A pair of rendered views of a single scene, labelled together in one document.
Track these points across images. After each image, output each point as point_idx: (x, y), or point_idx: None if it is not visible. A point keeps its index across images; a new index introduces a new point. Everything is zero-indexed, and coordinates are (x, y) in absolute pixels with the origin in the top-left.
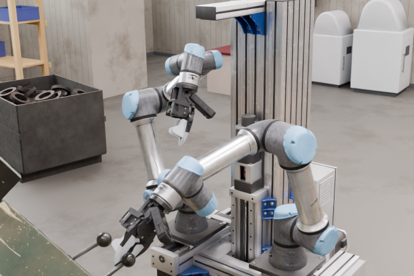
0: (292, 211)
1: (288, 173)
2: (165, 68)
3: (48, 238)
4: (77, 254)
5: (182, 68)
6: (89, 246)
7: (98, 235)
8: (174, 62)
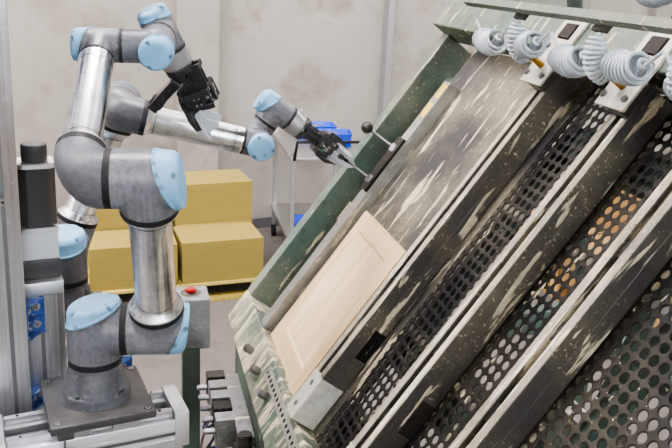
0: (73, 225)
1: (121, 143)
2: (172, 56)
3: (385, 279)
4: (387, 141)
5: (183, 39)
6: (378, 134)
7: (371, 123)
8: (174, 38)
